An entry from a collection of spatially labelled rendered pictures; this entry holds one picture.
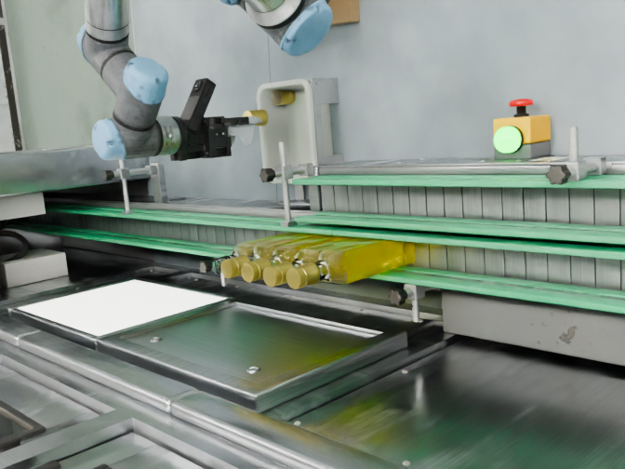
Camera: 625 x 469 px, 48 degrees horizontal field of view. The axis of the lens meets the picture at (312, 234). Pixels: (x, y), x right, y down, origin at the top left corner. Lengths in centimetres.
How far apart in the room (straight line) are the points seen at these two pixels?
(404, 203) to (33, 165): 111
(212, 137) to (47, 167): 75
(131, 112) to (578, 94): 76
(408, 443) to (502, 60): 71
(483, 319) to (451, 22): 55
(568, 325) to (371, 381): 32
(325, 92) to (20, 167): 89
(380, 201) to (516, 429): 55
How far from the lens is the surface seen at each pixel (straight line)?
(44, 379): 133
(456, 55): 137
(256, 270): 120
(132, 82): 125
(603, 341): 116
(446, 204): 124
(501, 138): 120
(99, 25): 131
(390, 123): 147
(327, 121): 154
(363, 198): 136
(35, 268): 219
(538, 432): 96
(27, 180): 203
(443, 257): 127
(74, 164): 209
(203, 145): 142
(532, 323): 120
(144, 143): 133
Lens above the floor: 188
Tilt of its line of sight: 43 degrees down
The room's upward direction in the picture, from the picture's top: 103 degrees counter-clockwise
